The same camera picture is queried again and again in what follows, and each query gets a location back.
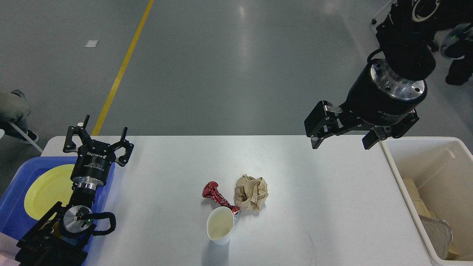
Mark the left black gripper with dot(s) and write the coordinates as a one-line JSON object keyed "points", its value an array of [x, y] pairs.
{"points": [[92, 166]]}

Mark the white plastic bin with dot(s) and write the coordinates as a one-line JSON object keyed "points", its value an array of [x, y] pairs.
{"points": [[441, 168]]}

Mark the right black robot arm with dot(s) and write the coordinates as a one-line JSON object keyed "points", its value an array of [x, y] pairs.
{"points": [[413, 30]]}

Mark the yellow plastic plate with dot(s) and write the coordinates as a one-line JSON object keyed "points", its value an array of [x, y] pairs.
{"points": [[52, 186]]}

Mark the person leg in jeans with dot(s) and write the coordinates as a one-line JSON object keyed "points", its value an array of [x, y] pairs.
{"points": [[14, 108]]}

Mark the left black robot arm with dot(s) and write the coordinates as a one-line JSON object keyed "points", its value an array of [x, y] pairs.
{"points": [[62, 233]]}

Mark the black white sneaker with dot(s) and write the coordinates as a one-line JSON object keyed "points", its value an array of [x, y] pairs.
{"points": [[33, 137]]}

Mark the brown paper ball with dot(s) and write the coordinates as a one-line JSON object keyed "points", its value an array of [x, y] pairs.
{"points": [[250, 193]]}

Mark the white paper cup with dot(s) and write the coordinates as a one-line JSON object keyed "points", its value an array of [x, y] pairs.
{"points": [[219, 225]]}

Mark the red foil wrapper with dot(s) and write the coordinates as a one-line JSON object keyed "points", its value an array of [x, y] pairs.
{"points": [[211, 191]]}

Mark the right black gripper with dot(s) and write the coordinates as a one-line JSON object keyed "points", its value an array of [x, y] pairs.
{"points": [[379, 97]]}

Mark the aluminium foil tray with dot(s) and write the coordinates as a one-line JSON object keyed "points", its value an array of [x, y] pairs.
{"points": [[439, 234]]}

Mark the large brown paper bag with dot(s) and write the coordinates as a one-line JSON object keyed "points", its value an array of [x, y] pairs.
{"points": [[414, 195]]}

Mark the office chair with castors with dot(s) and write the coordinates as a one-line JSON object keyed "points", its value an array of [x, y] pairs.
{"points": [[379, 13]]}

